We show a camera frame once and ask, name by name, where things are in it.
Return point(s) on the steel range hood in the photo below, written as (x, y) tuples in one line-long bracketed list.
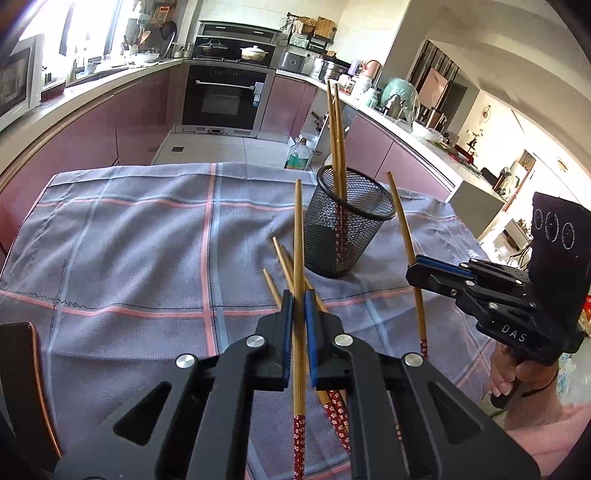
[(240, 28)]

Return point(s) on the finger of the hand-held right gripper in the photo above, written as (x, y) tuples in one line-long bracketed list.
[(503, 318), (443, 266)]

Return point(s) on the pink board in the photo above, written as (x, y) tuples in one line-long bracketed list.
[(433, 87)]

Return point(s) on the white microwave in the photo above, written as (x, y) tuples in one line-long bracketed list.
[(16, 85)]

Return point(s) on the person's right hand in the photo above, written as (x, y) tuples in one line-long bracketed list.
[(502, 371)]

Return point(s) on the white casserole pot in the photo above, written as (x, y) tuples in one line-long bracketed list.
[(254, 53)]

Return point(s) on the teal kitchen appliance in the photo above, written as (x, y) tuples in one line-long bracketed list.
[(401, 90)]

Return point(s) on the clear plastic bottle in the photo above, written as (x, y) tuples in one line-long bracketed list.
[(298, 156)]

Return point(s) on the white side cabinet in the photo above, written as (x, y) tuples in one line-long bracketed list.
[(473, 203)]

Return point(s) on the silver rice cooker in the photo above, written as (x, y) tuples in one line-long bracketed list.
[(293, 62)]

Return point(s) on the plaid grey tablecloth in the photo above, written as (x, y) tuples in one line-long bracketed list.
[(138, 258)]

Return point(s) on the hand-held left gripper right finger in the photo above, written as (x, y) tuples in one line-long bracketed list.
[(312, 325)]

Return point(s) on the black wok with lid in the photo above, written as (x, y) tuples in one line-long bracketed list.
[(211, 48)]

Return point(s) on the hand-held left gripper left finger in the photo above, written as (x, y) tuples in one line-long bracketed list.
[(286, 325)]

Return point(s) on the hanging black frying pan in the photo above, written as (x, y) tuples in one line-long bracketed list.
[(169, 31)]

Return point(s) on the steel kettle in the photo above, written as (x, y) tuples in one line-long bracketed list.
[(393, 107)]

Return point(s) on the sink faucet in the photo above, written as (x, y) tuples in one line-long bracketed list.
[(75, 69)]

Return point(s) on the black mesh cup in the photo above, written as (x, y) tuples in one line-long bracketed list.
[(364, 217)]

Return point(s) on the black built-in oven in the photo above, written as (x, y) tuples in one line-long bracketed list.
[(221, 99)]

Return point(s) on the pink thermos jug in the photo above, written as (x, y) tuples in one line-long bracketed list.
[(371, 70)]

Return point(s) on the pink kitchen cabinets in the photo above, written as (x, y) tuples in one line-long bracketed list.
[(138, 115)]

